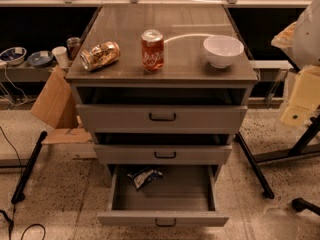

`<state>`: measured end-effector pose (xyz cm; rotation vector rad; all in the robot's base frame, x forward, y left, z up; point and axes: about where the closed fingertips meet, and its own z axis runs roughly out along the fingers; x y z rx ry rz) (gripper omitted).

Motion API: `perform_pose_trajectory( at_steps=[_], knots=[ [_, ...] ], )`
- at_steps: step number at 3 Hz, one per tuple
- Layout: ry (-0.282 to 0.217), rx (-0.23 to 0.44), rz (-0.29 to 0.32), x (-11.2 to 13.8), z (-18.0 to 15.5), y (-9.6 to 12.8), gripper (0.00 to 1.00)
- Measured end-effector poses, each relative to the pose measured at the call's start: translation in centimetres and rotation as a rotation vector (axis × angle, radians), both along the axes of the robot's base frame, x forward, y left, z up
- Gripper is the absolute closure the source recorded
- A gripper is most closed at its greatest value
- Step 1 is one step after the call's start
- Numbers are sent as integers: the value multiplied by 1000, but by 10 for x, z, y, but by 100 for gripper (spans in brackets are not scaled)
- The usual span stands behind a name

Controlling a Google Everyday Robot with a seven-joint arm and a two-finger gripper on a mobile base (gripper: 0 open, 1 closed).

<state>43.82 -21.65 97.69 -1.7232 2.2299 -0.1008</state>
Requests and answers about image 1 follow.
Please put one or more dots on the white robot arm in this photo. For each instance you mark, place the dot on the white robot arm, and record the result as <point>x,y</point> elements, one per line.
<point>300,41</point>

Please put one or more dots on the grey drawer cabinet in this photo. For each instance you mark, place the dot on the grey drawer cabinet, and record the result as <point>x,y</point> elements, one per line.
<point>184,28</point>

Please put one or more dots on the grey top drawer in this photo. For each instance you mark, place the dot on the grey top drawer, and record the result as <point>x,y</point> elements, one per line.
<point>160,110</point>

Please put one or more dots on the grey drawer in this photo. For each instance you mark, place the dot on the grey drawer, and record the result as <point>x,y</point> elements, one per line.
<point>183,197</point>
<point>172,149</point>
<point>160,110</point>

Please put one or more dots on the grey middle drawer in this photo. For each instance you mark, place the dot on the grey middle drawer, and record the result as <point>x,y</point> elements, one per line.
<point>172,149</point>

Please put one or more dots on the upright red soda can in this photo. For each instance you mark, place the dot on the upright red soda can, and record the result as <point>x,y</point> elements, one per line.
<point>152,44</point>

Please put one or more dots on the grey bottom drawer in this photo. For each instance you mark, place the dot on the grey bottom drawer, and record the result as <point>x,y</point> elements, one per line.
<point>183,197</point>

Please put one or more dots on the white bowl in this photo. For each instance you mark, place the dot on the white bowl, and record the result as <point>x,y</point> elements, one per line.
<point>222,51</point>

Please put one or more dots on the brown cardboard box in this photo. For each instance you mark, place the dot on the brown cardboard box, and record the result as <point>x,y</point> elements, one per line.
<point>55,106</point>

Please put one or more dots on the dark glass jar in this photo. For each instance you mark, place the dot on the dark glass jar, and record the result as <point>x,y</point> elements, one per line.
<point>73,45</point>

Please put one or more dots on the white paper cup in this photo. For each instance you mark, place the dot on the white paper cup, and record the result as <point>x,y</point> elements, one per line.
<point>60,53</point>

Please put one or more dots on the blue bowl near cup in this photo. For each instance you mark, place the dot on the blue bowl near cup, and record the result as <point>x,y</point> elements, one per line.
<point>40,59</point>

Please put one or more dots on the black bar right floor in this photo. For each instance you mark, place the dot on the black bar right floor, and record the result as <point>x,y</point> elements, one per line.
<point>267,191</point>

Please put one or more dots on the black bar floor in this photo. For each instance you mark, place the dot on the black bar floor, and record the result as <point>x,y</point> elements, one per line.
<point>18,195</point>
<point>267,191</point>

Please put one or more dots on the black stand base right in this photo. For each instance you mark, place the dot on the black stand base right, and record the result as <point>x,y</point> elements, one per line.
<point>302,146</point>

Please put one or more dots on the blue bowl far left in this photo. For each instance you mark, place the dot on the blue bowl far left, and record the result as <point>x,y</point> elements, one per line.
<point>13,56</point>

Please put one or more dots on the black bar left floor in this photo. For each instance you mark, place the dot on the black bar left floor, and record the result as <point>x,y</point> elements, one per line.
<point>18,195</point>

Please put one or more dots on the black caster foot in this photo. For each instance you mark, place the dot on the black caster foot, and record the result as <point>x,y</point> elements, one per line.
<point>299,204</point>

